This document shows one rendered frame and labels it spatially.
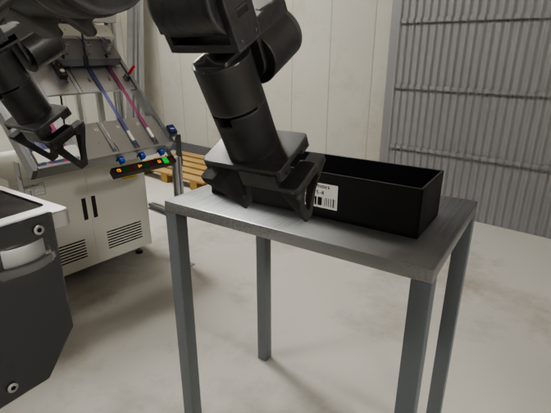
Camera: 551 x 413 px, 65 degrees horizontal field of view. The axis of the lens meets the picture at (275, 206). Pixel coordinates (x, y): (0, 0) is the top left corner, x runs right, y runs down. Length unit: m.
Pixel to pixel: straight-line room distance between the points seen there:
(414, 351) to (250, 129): 0.64
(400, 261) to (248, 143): 0.50
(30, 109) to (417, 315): 0.76
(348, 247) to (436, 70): 2.57
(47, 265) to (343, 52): 3.45
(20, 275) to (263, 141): 0.25
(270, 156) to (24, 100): 0.44
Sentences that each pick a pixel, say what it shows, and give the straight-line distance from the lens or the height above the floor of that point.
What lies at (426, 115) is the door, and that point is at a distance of 3.39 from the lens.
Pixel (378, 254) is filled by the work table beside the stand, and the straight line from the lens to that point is 0.87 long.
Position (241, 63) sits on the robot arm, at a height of 1.17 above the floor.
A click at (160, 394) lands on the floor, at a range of 1.75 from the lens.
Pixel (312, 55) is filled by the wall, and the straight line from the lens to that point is 3.92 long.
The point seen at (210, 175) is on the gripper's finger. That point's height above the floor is 1.04.
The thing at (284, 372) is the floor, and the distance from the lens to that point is 1.78.
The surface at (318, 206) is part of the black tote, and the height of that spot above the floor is 0.83.
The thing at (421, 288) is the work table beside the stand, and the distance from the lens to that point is 0.86.
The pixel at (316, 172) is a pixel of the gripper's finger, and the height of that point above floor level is 1.05.
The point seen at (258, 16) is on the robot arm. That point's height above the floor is 1.21.
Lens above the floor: 1.18
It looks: 20 degrees down
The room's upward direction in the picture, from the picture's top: straight up
